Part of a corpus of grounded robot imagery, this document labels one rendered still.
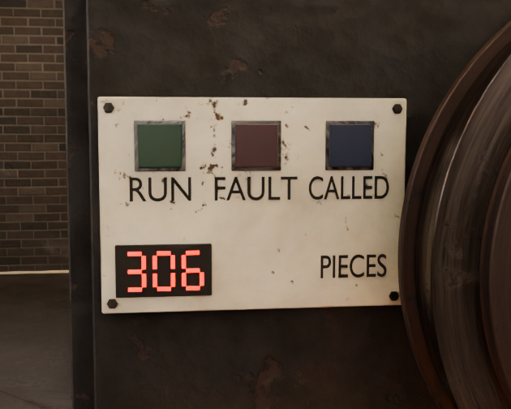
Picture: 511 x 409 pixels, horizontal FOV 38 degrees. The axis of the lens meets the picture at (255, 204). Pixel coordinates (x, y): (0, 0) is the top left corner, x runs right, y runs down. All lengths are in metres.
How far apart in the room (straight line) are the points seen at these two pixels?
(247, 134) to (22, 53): 6.13
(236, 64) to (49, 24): 6.09
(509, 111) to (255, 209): 0.22
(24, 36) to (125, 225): 6.13
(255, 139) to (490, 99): 0.20
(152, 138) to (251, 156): 0.08
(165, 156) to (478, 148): 0.25
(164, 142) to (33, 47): 6.11
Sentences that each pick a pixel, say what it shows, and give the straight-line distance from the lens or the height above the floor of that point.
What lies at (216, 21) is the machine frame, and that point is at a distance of 0.65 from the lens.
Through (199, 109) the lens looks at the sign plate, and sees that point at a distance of 0.63.
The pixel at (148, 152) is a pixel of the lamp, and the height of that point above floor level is 1.19.
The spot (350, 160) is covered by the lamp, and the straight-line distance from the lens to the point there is 0.64.
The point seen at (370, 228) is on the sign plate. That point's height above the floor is 1.13.
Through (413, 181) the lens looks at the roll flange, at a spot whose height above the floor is 1.17.
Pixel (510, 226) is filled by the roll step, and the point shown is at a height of 1.15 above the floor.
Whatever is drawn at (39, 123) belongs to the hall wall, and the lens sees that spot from 6.67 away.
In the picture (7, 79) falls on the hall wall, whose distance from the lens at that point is 6.73.
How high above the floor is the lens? 1.21
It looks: 5 degrees down
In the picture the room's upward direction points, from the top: straight up
